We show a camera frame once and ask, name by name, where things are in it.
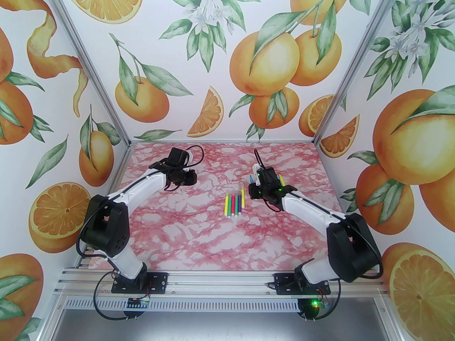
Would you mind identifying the pink marble pattern mat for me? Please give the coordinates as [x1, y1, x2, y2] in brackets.
[80, 141, 367, 272]

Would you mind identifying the perforated metal strip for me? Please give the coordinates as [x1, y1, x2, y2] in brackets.
[59, 298, 374, 312]

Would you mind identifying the black round unit with LED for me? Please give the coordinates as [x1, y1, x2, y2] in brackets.
[299, 299, 320, 320]

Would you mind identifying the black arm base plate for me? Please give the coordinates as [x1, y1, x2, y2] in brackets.
[111, 271, 170, 294]
[273, 273, 332, 296]

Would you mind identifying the aluminium frame post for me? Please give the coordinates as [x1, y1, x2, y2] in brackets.
[43, 0, 133, 148]
[312, 0, 409, 146]

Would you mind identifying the aluminium front rail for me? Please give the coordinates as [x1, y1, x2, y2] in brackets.
[53, 269, 390, 296]

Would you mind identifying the black base cable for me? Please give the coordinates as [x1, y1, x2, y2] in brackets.
[92, 272, 151, 323]
[313, 272, 342, 320]

